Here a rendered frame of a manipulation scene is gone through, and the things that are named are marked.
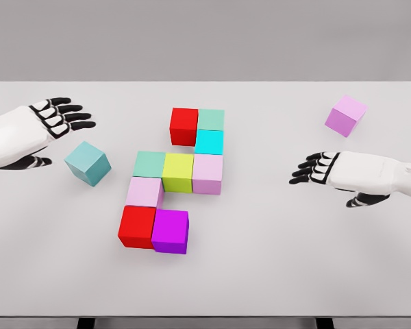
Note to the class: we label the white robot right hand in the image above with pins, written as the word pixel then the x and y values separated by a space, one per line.
pixel 366 173

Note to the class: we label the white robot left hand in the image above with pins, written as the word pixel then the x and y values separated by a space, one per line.
pixel 17 133

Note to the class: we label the lilac cube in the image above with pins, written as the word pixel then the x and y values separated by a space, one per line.
pixel 346 114

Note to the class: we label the teal cube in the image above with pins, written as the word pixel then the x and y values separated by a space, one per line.
pixel 87 162

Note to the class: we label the mint green cube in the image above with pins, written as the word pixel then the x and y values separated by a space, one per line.
pixel 148 164
pixel 211 119

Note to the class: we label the light pink cube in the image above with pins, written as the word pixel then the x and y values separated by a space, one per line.
pixel 207 173
pixel 144 192

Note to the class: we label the red cube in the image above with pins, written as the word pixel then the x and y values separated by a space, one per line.
pixel 136 224
pixel 183 123

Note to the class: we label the cyan cube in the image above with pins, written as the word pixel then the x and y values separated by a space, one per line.
pixel 209 141

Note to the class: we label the yellow cube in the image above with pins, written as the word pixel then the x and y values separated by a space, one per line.
pixel 177 171

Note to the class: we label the magenta cube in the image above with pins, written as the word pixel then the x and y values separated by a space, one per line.
pixel 170 231

